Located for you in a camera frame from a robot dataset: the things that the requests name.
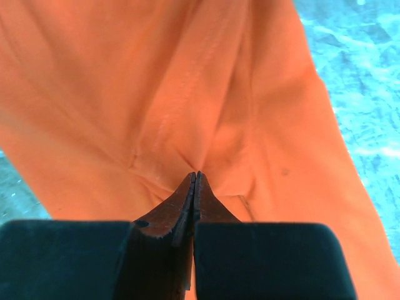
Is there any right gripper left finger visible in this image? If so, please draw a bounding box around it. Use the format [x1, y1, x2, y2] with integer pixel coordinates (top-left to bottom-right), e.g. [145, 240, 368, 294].
[133, 172, 196, 247]

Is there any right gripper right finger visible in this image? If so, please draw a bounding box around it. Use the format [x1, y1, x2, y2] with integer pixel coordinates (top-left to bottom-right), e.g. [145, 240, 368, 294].
[192, 171, 239, 236]

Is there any orange t shirt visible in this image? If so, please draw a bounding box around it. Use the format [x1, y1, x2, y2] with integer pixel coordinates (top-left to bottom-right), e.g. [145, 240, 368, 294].
[1, 1, 399, 299]

